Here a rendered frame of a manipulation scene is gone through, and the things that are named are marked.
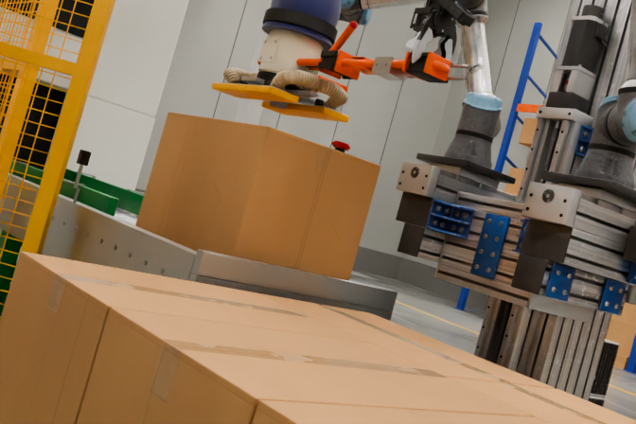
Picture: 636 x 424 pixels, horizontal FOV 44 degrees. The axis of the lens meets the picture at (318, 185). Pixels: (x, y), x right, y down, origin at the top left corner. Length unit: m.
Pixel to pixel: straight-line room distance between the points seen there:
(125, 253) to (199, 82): 9.58
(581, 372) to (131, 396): 1.60
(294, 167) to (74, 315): 0.88
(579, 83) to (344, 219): 0.78
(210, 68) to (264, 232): 9.80
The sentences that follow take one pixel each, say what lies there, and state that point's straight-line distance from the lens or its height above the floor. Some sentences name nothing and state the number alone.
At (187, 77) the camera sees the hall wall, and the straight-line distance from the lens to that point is 11.63.
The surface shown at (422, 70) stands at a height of 1.16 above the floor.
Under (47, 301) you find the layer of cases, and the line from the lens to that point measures 1.48.
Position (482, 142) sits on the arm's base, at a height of 1.11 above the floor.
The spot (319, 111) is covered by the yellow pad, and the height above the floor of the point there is 1.05.
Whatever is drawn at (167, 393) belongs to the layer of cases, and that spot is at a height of 0.48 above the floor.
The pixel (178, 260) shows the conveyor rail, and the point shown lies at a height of 0.56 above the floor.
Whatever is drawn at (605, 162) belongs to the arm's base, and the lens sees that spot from 2.12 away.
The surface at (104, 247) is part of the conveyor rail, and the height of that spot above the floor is 0.51.
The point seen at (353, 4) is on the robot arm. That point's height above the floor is 1.46.
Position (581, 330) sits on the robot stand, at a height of 0.65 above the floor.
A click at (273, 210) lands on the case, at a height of 0.74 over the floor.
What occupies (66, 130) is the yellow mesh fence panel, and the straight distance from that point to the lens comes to 2.51.
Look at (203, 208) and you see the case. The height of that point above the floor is 0.70.
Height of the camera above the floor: 0.77
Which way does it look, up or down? 2 degrees up
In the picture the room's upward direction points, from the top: 16 degrees clockwise
